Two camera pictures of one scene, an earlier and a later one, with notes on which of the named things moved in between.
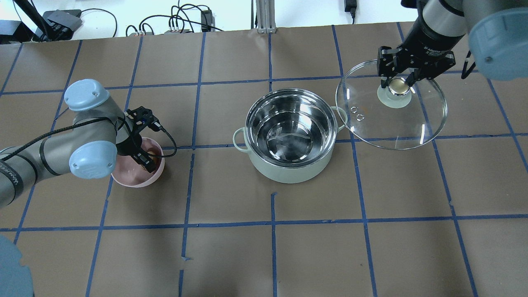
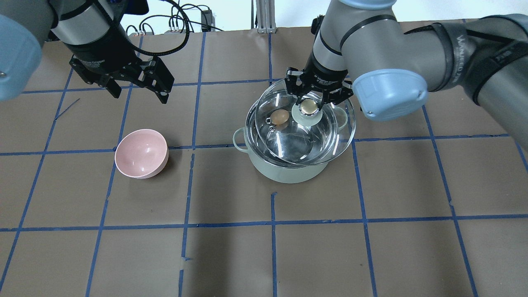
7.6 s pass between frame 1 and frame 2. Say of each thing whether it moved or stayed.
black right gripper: moved
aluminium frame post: stayed
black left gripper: moved
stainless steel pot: stayed
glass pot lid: moved
